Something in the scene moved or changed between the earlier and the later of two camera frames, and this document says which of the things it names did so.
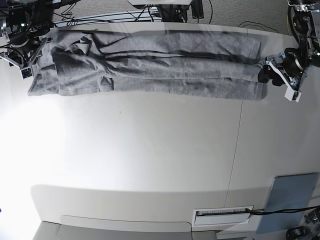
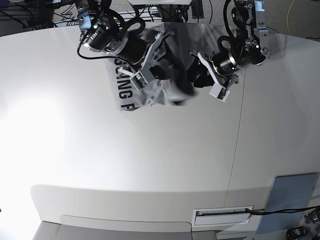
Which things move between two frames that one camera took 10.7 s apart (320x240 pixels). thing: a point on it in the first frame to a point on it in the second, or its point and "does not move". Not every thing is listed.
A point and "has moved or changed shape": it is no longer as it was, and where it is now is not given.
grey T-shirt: (89, 62) has moved or changed shape
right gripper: (24, 55) to (144, 52)
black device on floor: (298, 232) does not move
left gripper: (291, 63) to (221, 65)
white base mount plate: (162, 2) does not move
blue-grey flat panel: (287, 192) does not move
